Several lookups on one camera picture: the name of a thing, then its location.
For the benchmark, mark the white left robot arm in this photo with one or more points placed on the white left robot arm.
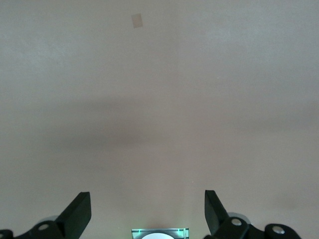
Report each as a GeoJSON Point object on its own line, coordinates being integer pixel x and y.
{"type": "Point", "coordinates": [158, 236]}

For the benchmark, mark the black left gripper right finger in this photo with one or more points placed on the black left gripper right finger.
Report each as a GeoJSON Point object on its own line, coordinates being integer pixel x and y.
{"type": "Point", "coordinates": [219, 221]}

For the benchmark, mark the brown tape patch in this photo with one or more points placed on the brown tape patch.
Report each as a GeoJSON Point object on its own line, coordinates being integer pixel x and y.
{"type": "Point", "coordinates": [137, 20]}

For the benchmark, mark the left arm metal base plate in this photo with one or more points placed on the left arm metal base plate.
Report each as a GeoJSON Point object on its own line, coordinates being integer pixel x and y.
{"type": "Point", "coordinates": [135, 232]}

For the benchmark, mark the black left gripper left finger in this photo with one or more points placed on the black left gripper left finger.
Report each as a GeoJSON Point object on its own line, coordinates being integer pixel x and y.
{"type": "Point", "coordinates": [72, 219]}

